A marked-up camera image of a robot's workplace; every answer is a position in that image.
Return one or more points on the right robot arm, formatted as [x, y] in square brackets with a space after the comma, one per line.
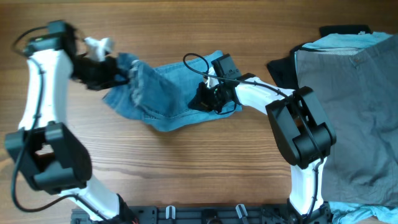
[302, 131]

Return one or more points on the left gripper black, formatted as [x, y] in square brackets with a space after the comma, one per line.
[109, 71]

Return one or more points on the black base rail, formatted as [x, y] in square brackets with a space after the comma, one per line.
[265, 214]

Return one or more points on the light blue denim jeans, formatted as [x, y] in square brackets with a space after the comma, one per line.
[159, 96]

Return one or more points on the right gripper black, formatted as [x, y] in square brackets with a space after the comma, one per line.
[199, 100]

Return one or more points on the black garment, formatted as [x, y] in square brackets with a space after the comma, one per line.
[283, 71]

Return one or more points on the light blue shirt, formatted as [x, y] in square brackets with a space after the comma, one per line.
[351, 40]

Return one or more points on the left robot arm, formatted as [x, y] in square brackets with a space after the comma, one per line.
[44, 150]

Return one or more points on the grey trousers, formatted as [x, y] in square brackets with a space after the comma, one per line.
[363, 118]

